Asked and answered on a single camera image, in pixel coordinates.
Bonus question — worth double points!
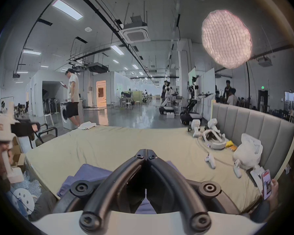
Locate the grey padded headboard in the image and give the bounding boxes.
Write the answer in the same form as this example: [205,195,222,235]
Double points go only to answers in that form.
[211,101,294,180]

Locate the black chair with cushion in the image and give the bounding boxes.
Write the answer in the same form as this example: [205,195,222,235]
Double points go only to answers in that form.
[29,123,58,149]

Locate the round softbox lamp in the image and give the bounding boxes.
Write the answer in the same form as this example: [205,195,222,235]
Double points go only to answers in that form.
[201,9,253,112]

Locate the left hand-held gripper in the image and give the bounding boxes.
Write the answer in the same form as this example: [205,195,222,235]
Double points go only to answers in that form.
[0,101,41,184]

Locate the white headset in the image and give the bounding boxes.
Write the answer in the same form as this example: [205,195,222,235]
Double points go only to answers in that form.
[202,129,227,151]

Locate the group of tables and stools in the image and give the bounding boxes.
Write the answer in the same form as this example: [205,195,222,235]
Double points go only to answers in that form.
[110,90,152,111]

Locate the blue garment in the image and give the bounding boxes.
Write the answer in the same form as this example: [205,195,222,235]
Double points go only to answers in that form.
[57,161,187,215]

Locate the white robot on black base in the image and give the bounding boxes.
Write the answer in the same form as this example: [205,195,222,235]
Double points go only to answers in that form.
[159,81,177,116]
[180,76,215,125]

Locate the yellow packet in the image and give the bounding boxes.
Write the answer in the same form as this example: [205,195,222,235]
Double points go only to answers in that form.
[225,141,238,152]

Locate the white plastic bag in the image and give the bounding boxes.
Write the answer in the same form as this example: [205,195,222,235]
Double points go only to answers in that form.
[233,133,263,171]

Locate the bed with beige sheet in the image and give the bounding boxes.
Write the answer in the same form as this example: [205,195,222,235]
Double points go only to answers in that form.
[25,125,263,215]

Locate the white perforated round stool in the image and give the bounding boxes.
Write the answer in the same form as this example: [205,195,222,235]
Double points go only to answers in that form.
[13,188,36,215]

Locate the white hand controller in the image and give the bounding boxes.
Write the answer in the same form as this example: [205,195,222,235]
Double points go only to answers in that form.
[233,159,242,179]
[204,154,216,169]

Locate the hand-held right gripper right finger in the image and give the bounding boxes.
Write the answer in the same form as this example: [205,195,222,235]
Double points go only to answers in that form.
[147,149,243,235]

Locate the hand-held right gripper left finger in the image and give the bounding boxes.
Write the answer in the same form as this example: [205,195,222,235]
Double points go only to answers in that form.
[51,149,147,234]

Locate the cardboard carton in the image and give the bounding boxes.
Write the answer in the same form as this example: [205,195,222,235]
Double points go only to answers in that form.
[11,136,27,173]

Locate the spare white gripper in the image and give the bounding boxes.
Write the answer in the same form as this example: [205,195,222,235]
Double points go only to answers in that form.
[187,119,202,138]
[206,118,220,132]

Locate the white washing machine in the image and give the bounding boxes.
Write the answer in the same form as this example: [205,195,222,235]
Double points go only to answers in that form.
[60,101,84,130]

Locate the white cloth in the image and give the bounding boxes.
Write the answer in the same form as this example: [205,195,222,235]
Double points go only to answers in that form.
[78,121,97,131]

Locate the person's legs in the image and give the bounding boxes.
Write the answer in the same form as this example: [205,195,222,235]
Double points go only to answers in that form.
[28,190,62,221]

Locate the group of people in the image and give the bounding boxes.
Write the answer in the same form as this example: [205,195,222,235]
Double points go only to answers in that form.
[222,80,238,106]

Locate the white flat box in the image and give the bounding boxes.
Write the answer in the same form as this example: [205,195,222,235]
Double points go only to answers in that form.
[250,165,265,193]

